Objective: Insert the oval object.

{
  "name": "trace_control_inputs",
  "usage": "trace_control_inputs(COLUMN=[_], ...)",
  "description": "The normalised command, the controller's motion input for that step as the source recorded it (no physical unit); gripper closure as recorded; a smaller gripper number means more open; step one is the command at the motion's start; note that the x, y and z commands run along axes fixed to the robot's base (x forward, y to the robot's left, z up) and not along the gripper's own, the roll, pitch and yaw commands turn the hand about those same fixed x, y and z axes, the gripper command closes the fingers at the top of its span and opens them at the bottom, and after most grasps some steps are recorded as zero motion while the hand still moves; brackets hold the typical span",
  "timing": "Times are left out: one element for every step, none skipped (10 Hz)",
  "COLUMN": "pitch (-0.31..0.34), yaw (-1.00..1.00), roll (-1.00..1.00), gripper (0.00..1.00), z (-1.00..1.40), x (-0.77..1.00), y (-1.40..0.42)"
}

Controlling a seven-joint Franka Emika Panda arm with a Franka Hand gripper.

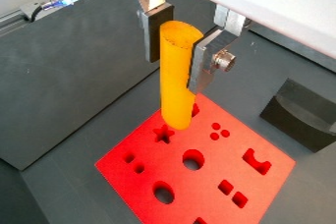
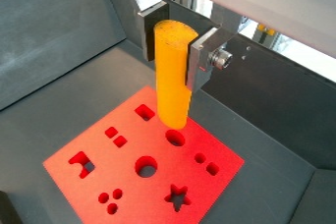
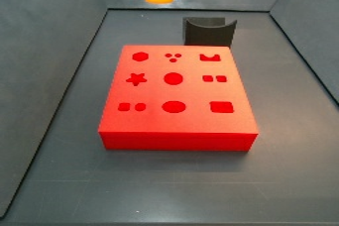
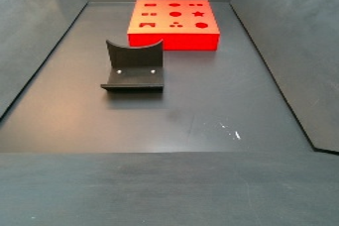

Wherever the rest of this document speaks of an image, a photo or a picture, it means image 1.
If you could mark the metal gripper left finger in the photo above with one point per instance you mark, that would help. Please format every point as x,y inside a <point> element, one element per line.
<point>153,13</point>

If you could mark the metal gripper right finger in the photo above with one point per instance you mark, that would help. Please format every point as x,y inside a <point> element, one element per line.
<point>210,50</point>

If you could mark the yellow oval peg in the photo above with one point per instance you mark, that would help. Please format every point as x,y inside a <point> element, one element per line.
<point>177,37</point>

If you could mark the black block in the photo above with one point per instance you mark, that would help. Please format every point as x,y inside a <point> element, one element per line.
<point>302,114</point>

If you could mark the dark grey raised panel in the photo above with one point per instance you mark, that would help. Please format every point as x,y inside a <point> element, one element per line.
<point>65,66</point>

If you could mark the red shape-sorting board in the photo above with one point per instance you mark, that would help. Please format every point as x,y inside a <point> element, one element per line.
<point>213,174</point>

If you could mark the aluminium frame rail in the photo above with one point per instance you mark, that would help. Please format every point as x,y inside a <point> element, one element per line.
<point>12,21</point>

